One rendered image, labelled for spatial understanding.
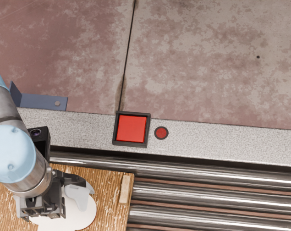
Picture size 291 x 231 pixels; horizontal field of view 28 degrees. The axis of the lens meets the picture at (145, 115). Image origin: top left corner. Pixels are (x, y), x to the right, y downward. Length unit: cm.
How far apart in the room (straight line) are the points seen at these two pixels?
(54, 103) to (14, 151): 151
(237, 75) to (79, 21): 71
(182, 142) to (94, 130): 20
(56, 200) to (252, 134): 47
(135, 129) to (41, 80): 119
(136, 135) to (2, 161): 48
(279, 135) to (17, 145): 63
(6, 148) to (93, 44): 163
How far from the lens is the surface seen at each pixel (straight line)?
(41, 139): 105
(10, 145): 83
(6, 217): 125
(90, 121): 129
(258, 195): 122
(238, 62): 235
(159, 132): 126
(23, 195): 94
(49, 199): 102
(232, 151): 125
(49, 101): 233
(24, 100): 236
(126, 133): 125
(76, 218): 120
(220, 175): 122
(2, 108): 88
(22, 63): 245
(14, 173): 83
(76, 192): 109
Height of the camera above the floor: 210
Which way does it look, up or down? 68 degrees down
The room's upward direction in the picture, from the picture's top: 12 degrees counter-clockwise
